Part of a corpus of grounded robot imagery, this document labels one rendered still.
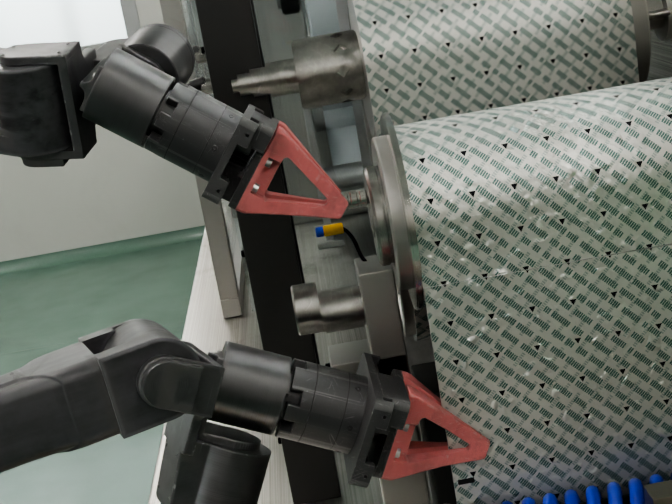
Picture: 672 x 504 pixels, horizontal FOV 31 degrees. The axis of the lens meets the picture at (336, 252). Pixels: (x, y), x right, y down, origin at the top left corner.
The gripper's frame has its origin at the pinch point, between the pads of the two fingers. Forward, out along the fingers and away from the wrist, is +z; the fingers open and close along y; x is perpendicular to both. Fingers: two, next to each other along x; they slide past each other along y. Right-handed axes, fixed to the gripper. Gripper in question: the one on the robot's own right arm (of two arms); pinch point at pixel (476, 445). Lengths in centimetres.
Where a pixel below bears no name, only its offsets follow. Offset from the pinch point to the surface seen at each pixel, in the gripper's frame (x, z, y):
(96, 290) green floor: -153, -54, -482
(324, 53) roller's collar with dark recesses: 21.8, -16.3, -28.8
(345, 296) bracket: 6.0, -11.1, -8.6
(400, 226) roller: 14.1, -10.1, -0.6
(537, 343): 8.7, 1.8, 0.3
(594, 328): 10.8, 5.4, 0.3
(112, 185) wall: -118, -63, -556
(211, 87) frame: 15.2, -25.2, -34.7
